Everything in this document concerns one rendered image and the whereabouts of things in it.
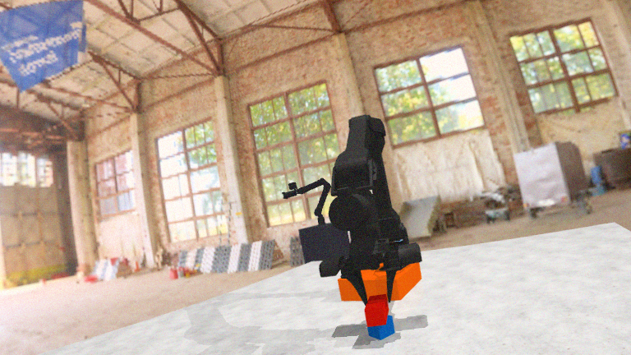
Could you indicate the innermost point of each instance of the blue cube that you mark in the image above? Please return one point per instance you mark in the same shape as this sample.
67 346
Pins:
382 331

